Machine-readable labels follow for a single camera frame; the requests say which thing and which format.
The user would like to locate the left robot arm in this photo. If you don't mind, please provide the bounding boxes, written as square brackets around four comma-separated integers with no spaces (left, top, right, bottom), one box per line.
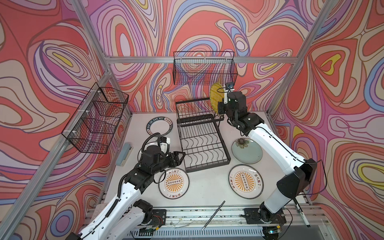
[66,146,186,240]

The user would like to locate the pale green flower plate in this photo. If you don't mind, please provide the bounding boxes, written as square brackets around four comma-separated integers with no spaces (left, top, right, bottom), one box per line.
[232,138,263,165]

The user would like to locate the back wall wire basket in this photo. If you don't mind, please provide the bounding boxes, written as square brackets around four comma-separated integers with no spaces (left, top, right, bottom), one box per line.
[173,51,238,86]

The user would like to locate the wall wire basket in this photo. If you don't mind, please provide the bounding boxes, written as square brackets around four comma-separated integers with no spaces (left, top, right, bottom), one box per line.
[62,83,129,154]
[173,51,238,86]

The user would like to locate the light blue sponge block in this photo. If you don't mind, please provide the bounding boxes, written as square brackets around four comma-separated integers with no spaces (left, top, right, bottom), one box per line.
[116,143,132,167]

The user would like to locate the left wall wire basket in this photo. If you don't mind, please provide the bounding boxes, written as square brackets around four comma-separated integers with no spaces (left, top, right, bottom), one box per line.
[62,83,129,154]

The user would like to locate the black rimmed lettered plate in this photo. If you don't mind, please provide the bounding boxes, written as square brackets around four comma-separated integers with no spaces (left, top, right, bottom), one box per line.
[146,116,173,136]

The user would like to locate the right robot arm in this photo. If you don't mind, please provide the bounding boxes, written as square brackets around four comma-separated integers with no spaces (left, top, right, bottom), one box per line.
[210,91,318,223]

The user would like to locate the orange sunburst plate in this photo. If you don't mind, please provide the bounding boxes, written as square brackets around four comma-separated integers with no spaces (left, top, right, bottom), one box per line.
[228,165,264,200]
[159,168,190,200]

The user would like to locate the metal rod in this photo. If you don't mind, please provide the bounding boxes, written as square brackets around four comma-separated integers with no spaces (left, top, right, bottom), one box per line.
[201,201,226,231]

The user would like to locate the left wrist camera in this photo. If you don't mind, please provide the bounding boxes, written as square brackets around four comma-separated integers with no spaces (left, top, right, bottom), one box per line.
[157,136,171,149]

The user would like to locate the black marker pen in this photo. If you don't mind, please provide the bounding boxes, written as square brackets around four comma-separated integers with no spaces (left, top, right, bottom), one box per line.
[293,198,311,228]

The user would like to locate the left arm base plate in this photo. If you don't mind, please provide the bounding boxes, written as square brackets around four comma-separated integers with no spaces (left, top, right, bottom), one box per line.
[141,209,167,228]

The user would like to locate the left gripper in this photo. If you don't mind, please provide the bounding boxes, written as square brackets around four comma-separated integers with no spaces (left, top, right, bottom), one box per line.
[150,151,186,177]

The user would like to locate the left orange sunburst plate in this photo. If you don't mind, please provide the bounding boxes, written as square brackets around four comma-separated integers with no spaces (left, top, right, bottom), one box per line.
[159,168,190,200]

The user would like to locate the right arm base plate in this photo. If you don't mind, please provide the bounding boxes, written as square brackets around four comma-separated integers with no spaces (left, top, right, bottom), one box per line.
[241,208,287,225]

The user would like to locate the right orange sunburst plate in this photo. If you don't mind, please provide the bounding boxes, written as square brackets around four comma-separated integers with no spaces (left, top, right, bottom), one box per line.
[228,165,264,200]

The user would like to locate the white plate under left gripper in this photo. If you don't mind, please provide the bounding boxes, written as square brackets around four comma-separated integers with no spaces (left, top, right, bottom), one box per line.
[137,148,147,162]

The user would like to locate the black wire dish rack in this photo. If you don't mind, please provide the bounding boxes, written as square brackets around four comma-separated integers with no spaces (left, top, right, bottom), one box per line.
[176,98,231,173]

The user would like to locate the yellow striped plate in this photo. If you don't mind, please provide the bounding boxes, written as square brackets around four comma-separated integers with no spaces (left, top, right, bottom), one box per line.
[209,82,225,115]

